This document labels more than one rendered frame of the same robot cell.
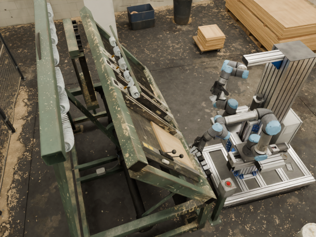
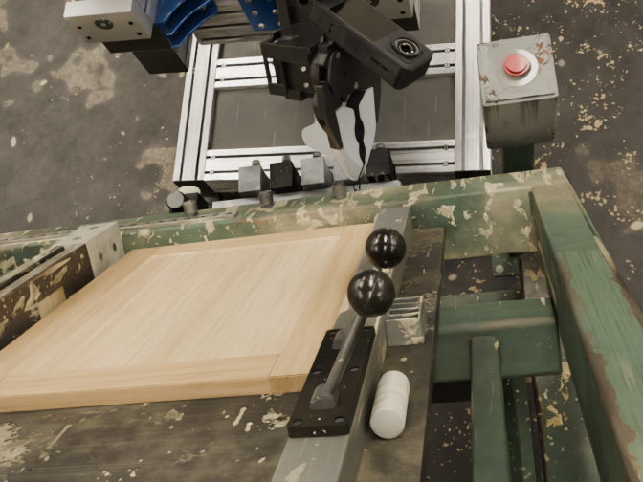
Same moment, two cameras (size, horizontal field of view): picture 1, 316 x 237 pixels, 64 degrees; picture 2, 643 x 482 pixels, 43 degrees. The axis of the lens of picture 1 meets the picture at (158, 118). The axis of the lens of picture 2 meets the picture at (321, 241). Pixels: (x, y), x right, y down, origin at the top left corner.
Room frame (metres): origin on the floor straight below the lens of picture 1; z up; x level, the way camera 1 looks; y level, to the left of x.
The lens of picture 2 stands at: (0.98, 0.01, 2.13)
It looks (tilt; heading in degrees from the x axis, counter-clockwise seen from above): 67 degrees down; 320
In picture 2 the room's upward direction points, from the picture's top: 35 degrees counter-clockwise
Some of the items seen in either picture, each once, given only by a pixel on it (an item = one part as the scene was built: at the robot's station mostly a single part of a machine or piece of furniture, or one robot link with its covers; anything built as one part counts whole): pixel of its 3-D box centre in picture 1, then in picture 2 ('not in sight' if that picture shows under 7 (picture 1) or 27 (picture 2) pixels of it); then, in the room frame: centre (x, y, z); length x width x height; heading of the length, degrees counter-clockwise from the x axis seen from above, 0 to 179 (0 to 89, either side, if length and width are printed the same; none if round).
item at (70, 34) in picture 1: (81, 65); not in sight; (2.50, 0.90, 1.38); 0.70 x 0.15 x 0.85; 18
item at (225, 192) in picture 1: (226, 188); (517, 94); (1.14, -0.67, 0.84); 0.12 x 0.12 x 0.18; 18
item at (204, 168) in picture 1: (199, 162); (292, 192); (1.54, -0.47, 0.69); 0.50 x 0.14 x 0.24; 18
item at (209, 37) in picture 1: (208, 38); not in sight; (4.98, -1.14, 0.20); 0.61 x 0.53 x 0.40; 13
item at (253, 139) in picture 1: (254, 141); not in sight; (1.44, -0.93, 1.20); 0.13 x 0.12 x 0.14; 5
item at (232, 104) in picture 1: (231, 106); not in sight; (1.93, -0.81, 1.20); 0.13 x 0.12 x 0.14; 69
